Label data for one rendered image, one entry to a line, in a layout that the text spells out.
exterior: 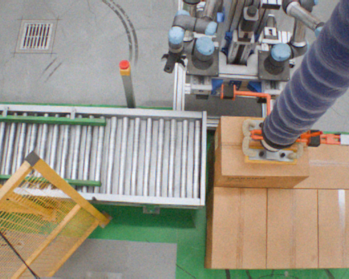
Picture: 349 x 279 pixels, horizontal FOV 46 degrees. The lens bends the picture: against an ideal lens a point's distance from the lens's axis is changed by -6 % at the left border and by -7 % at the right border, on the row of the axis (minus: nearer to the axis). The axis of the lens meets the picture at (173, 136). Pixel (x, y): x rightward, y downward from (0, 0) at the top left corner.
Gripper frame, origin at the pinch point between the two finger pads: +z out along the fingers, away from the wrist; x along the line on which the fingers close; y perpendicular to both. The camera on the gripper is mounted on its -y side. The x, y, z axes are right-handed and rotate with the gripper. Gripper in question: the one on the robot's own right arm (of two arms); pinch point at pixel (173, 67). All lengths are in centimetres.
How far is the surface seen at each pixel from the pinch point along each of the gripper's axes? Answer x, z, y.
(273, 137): -66, 8, -13
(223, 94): -30.9, 26.8, 7.5
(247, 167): -62, 53, -22
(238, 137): -50, 53, -5
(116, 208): 18, 148, -71
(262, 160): -69, 40, -18
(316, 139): -95, 28, 4
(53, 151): 72, 93, -56
